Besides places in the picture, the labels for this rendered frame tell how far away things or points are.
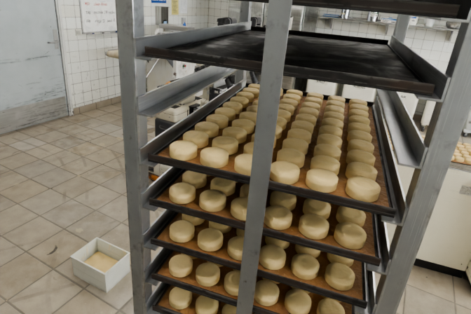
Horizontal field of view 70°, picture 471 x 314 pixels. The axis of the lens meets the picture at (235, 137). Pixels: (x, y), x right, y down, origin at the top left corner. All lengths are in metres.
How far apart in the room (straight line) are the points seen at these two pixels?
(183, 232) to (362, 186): 0.35
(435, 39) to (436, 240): 4.23
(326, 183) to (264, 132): 0.13
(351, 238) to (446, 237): 2.29
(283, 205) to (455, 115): 0.32
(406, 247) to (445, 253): 2.38
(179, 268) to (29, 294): 1.90
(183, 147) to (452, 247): 2.51
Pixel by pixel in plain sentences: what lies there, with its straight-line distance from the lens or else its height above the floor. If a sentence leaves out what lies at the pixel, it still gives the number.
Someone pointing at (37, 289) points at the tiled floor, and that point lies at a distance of 2.59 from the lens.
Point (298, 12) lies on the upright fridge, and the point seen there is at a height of 1.60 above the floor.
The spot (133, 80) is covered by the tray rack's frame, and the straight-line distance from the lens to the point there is 0.55.
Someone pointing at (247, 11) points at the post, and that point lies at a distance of 1.10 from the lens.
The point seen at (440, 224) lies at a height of 0.41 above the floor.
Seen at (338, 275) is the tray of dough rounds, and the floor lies 1.33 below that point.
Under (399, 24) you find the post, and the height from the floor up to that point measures 1.73.
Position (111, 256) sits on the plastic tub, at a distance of 2.59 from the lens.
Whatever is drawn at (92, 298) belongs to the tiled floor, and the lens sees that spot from 2.44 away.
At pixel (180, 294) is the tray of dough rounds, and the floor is 1.15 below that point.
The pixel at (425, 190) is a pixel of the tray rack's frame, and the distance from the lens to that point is 0.51.
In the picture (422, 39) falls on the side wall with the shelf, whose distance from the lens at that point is 6.50.
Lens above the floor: 1.76
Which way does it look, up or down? 23 degrees down
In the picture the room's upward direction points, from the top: 5 degrees clockwise
